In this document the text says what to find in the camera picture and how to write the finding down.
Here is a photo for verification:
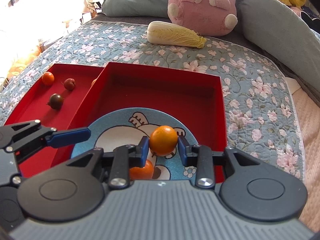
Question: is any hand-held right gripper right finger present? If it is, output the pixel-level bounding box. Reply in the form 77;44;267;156
178;135;265;188

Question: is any black cloth item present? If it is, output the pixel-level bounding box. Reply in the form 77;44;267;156
300;11;320;34

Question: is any floral quilted blanket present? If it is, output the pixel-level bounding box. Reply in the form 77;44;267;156
0;21;304;183

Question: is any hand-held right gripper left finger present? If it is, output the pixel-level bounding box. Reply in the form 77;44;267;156
66;136;150;190

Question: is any napa cabbage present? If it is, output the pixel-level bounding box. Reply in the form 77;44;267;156
146;21;207;49

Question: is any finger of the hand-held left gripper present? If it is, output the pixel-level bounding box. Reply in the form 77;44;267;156
0;120;91;163

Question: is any dark brown tomato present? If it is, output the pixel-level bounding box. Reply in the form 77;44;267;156
47;93;64;110

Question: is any large orange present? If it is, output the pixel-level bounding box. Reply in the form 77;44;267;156
149;125;178;157
129;159;154;180

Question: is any blue cartoon plate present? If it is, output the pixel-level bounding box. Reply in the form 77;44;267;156
71;107;199;180

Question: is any small orange tomato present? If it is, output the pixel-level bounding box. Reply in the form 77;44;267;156
42;72;55;86

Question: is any deep red box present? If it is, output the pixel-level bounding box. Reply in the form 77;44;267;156
51;62;227;183

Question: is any shallow red box lid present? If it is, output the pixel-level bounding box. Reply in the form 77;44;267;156
4;64;104;178

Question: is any pink plush toy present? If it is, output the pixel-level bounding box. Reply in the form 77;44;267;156
167;0;238;36

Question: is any long grey-blue pillow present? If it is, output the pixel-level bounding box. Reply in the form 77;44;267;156
102;0;320;97

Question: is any pink bed sheet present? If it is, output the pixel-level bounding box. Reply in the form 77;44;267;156
291;85;320;230

